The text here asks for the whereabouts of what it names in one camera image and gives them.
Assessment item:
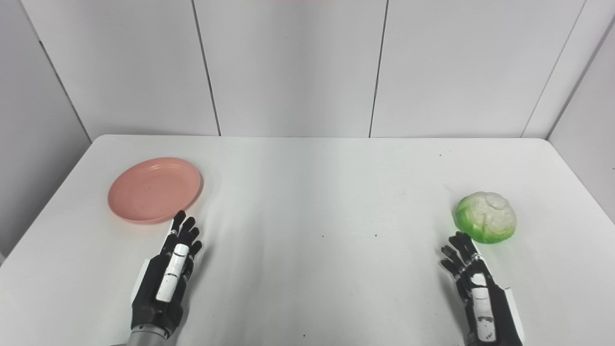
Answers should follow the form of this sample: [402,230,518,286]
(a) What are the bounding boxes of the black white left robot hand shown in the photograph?
[131,210,204,339]

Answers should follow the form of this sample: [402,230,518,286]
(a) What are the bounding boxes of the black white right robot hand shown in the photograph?
[439,232,524,346]

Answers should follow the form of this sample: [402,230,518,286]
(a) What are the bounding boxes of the green white toy cabbage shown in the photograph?
[455,192,517,244]

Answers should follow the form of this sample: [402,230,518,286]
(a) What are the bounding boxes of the pink plastic plate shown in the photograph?
[108,157,202,224]

